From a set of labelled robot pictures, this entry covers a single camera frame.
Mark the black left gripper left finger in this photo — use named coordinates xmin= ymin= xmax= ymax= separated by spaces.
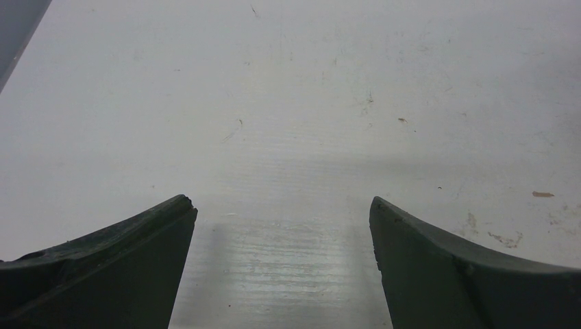
xmin=1 ymin=195 xmax=197 ymax=328

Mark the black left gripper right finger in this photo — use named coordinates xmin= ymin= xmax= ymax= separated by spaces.
xmin=369 ymin=197 xmax=580 ymax=328

